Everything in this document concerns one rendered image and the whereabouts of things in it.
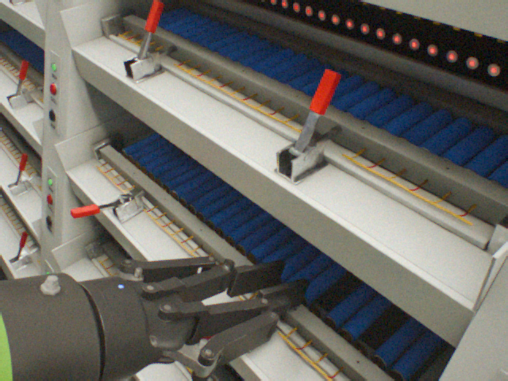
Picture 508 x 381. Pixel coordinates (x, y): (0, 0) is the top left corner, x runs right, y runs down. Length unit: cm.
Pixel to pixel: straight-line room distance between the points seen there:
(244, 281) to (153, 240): 19
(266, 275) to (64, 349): 24
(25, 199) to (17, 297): 79
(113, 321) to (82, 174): 47
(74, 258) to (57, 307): 58
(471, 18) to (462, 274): 16
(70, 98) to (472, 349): 62
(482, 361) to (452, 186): 13
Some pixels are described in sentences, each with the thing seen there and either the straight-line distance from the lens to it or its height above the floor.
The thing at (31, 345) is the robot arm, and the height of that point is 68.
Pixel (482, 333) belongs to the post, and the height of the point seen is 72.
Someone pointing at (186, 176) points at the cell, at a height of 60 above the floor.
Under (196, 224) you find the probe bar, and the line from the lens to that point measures 60.
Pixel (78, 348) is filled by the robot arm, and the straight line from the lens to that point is 31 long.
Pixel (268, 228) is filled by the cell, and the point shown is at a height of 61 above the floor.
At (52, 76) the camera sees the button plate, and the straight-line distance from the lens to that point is 80.
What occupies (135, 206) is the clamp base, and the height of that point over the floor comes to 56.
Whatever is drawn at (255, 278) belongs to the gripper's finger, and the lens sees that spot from 48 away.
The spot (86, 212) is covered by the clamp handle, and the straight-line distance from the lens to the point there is 64.
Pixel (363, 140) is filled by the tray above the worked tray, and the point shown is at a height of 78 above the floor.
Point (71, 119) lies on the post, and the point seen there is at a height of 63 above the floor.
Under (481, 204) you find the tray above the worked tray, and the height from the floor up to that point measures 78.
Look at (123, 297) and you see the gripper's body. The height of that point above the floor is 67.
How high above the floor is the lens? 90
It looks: 25 degrees down
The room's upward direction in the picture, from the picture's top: 13 degrees clockwise
